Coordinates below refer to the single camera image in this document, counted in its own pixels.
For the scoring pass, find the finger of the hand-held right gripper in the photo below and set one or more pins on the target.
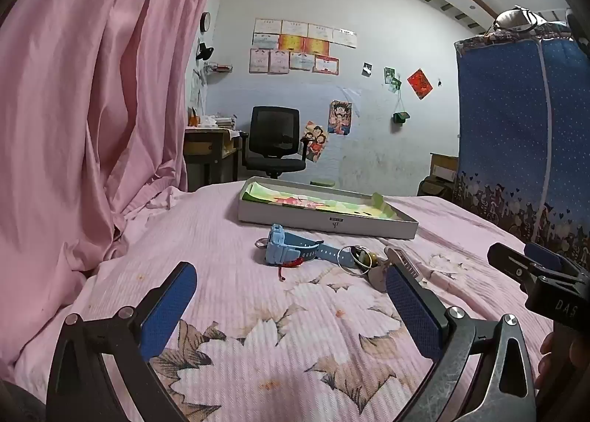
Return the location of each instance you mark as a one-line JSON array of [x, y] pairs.
[[544, 256], [507, 263]]

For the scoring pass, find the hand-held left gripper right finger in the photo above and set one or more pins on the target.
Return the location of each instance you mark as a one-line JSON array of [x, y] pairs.
[[415, 311]]

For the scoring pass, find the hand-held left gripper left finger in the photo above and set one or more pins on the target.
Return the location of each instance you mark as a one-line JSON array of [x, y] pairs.
[[168, 311]]

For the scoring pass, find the clear rectangular hair clip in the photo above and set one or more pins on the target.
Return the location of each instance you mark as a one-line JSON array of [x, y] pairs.
[[405, 260]]

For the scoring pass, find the blue wrist watch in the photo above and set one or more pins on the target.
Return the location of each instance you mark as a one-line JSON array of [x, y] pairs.
[[279, 247]]

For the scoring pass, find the grey shallow cardboard box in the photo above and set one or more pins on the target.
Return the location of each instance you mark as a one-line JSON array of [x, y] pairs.
[[295, 219]]

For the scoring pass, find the person's right hand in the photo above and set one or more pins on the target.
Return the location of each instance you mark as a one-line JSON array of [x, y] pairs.
[[549, 357]]

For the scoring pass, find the olive green bag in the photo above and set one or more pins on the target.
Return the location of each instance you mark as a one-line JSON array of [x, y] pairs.
[[435, 187]]

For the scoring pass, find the pink floral bedsheet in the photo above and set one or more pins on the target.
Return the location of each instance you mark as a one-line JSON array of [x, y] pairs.
[[276, 320]]

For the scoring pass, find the brown cardboard box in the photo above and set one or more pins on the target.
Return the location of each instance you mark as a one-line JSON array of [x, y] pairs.
[[443, 166]]

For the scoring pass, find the blue fabric wardrobe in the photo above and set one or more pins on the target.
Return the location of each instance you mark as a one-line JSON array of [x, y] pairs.
[[507, 127]]

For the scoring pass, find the colourful drawing paper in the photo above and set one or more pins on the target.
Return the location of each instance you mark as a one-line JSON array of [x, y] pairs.
[[322, 203]]

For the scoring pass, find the green stool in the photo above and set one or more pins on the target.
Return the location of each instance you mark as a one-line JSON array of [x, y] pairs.
[[322, 183]]

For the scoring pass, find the wooden desk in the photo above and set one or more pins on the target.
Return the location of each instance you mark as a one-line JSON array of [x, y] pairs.
[[203, 143]]

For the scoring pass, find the green hanging basket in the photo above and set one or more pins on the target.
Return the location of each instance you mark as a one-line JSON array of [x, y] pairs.
[[401, 117]]

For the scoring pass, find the pile of books and papers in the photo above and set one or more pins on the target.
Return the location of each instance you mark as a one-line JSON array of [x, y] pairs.
[[216, 121]]

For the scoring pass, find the black office chair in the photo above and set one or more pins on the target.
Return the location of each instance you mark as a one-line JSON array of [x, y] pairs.
[[272, 131]]

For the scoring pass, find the pink curtain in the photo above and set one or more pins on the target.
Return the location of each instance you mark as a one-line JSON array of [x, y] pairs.
[[92, 104]]

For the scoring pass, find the cartoon family wall poster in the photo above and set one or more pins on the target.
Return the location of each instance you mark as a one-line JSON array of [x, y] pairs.
[[315, 141]]

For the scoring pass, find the red paper wall decoration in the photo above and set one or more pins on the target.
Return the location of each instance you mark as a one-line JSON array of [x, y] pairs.
[[420, 83]]

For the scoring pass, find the cartoon boy wall poster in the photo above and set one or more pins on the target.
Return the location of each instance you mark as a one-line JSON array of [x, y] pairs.
[[340, 118]]

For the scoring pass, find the green wall photos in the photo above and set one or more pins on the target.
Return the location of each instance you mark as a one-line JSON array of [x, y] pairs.
[[392, 79]]

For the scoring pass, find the small dark wall photo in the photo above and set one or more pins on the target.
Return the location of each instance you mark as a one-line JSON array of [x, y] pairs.
[[367, 69]]

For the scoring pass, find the small wall shelf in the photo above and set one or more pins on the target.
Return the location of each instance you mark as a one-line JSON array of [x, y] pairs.
[[220, 67]]

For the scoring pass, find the black wall lamp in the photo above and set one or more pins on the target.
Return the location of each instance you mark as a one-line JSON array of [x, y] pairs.
[[203, 52]]

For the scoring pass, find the group of wall certificates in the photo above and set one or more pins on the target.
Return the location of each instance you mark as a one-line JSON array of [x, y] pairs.
[[295, 46]]

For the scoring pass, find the round wall clock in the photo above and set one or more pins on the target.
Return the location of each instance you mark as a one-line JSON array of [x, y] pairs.
[[205, 21]]

